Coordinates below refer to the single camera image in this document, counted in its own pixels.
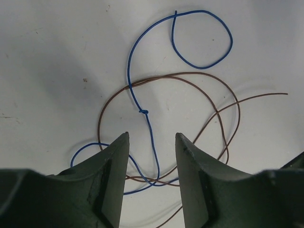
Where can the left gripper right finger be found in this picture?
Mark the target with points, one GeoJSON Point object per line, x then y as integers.
{"type": "Point", "coordinates": [215, 195]}

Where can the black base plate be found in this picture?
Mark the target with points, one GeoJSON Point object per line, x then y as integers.
{"type": "Point", "coordinates": [295, 163]}

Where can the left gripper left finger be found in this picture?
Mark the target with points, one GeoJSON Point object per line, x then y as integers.
{"type": "Point", "coordinates": [88, 195]}

